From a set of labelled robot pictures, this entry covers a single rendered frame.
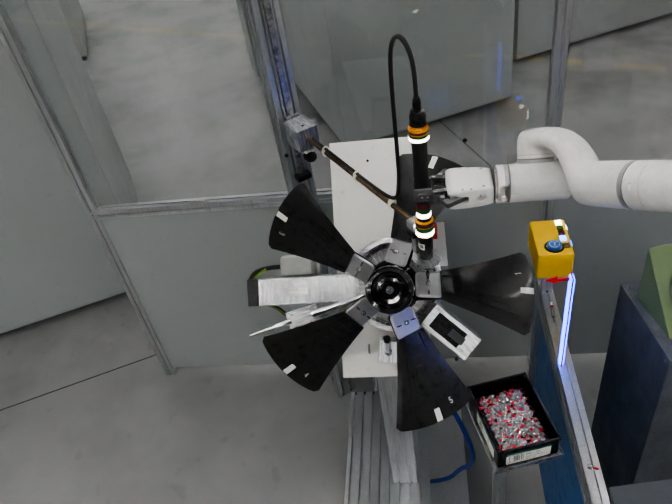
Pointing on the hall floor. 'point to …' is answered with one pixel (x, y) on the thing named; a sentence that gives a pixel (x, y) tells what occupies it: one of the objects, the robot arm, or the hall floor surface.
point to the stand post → (399, 451)
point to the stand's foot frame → (374, 437)
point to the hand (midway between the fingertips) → (422, 189)
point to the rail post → (534, 344)
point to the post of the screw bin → (498, 488)
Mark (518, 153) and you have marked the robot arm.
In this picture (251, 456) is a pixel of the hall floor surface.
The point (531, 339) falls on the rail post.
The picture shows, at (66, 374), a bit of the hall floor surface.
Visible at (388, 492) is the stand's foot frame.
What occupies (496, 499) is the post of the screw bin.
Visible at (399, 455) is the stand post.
